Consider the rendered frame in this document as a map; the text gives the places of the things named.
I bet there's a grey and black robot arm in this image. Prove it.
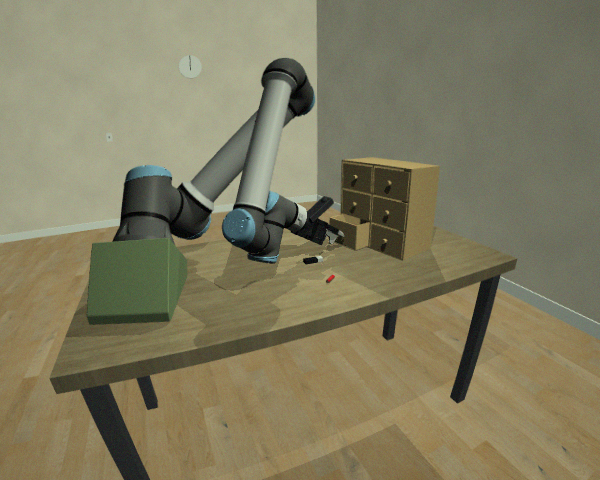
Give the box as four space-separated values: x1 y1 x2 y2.
112 58 334 264

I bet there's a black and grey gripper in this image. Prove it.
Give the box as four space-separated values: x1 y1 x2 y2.
291 213 344 245

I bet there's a brown wooden drawer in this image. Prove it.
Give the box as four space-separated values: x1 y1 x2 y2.
343 163 373 192
329 214 370 250
372 195 407 230
370 223 405 258
342 189 371 220
373 167 410 200

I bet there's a light wooden chest of drawers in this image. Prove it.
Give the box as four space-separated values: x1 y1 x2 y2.
340 158 440 261

